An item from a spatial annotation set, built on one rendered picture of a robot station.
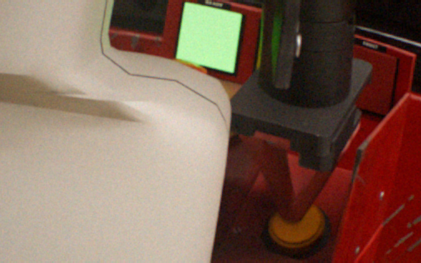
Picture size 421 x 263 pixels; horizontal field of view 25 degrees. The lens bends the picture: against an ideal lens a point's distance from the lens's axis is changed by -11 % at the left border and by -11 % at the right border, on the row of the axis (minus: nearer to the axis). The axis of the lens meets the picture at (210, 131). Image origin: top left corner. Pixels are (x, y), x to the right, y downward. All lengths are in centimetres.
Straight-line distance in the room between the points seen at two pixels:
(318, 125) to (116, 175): 31
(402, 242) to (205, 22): 31
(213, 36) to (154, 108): 48
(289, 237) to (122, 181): 39
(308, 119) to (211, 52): 19
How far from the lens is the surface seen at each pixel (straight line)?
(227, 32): 74
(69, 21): 26
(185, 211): 28
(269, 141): 61
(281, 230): 66
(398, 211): 92
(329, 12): 56
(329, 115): 58
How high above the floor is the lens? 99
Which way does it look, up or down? 19 degrees down
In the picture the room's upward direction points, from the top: 8 degrees clockwise
